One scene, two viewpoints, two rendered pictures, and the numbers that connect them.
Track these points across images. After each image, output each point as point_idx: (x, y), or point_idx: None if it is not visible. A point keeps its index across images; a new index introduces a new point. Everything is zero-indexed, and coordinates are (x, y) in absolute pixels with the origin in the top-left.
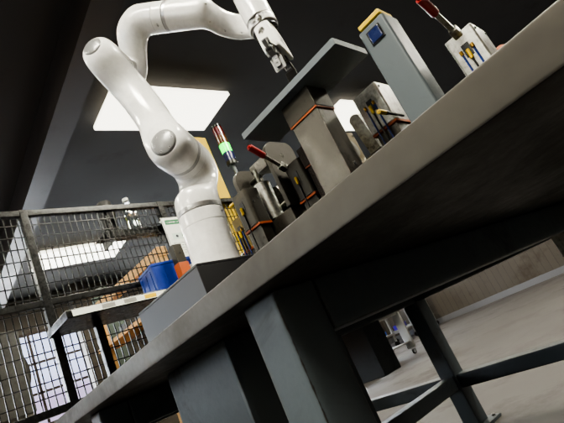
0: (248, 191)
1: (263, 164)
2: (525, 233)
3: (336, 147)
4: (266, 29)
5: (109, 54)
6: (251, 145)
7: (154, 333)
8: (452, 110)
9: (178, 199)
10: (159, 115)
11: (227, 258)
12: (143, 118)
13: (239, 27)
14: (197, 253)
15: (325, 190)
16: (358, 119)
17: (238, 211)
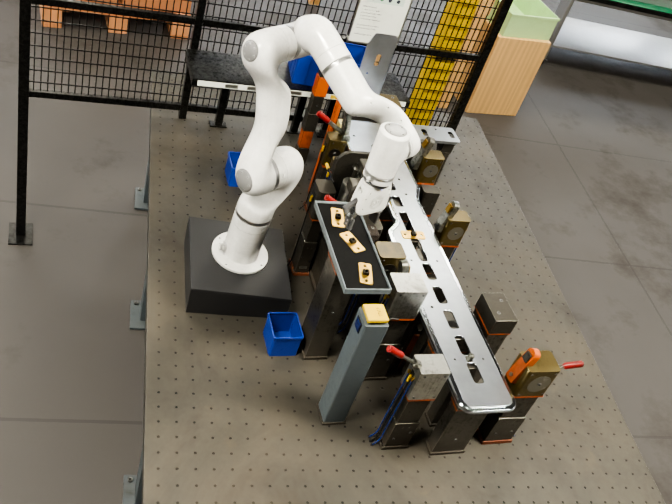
0: (322, 196)
1: (349, 190)
2: None
3: (325, 301)
4: (361, 196)
5: (258, 71)
6: (327, 199)
7: (186, 240)
8: (142, 493)
9: (239, 202)
10: (262, 149)
11: (214, 291)
12: (254, 134)
13: None
14: (228, 239)
15: (313, 296)
16: (401, 269)
17: (312, 192)
